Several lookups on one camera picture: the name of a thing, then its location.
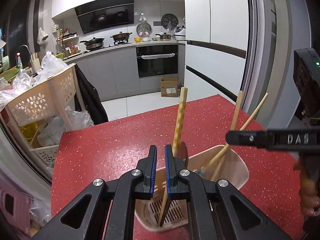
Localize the blue wooden chopstick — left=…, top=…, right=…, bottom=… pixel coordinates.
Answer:
left=197, top=93, right=268, bottom=179

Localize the brown spoon black handle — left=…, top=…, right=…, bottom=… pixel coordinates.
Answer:
left=176, top=142, right=189, bottom=168

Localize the yellow patterned chopstick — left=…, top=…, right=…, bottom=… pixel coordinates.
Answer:
left=157, top=87, right=188, bottom=226

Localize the right hand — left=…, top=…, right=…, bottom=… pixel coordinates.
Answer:
left=293, top=158, right=319, bottom=217

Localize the beige utensil holder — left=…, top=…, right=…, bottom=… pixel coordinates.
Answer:
left=134, top=144, right=250, bottom=231

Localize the pink plastic stool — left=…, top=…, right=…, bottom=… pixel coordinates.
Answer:
left=0, top=180, right=33, bottom=235

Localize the wooden chopstick in holder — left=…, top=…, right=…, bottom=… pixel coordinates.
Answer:
left=209, top=91, right=243, bottom=181

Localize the black jacket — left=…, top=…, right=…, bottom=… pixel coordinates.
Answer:
left=74, top=64, right=108, bottom=125

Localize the cream perforated storage rack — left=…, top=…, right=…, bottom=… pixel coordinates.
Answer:
left=4, top=63, right=86, bottom=167

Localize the cardboard box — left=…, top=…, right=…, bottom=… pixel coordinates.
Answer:
left=160, top=77, right=178, bottom=98

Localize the clear plastic bag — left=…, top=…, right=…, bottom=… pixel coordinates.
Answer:
left=37, top=51, right=68, bottom=83

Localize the black built-in oven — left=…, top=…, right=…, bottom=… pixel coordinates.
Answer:
left=136, top=44, right=178, bottom=78

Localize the black frying pan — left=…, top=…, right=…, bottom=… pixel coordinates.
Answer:
left=80, top=37, right=104, bottom=51

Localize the black wok on stove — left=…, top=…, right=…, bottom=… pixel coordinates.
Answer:
left=110, top=31, right=132, bottom=43

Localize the black range hood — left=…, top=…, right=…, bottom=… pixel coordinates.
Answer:
left=75, top=0, right=134, bottom=34

